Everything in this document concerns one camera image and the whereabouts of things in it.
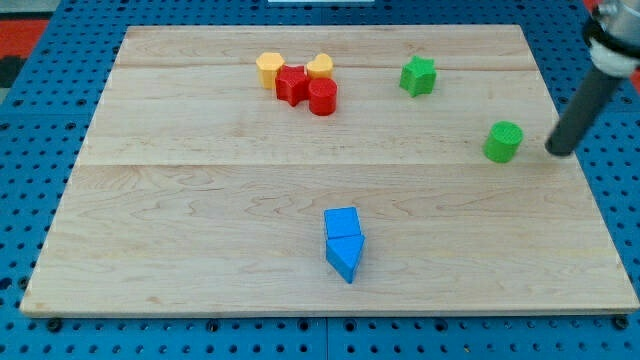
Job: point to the blue triangle block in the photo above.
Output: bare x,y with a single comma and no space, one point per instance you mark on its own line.
344,254

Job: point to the red star block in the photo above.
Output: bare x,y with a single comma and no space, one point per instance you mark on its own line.
292,84

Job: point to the red cylinder block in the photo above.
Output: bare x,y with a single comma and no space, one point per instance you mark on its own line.
322,93

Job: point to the blue cube block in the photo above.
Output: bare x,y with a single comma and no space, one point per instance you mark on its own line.
341,222

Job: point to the wooden board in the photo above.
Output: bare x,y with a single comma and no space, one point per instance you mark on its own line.
197,193

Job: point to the green star block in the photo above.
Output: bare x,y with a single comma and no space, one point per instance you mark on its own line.
418,76

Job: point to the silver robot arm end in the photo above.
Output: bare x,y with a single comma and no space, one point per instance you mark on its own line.
612,35

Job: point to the yellow heart block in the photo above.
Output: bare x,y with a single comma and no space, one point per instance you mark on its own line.
320,67

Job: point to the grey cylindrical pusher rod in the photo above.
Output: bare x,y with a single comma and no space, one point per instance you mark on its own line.
587,103

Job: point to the yellow hexagon block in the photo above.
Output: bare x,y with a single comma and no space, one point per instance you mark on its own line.
268,66

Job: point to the green cylinder block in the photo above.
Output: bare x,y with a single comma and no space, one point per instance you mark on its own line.
503,141

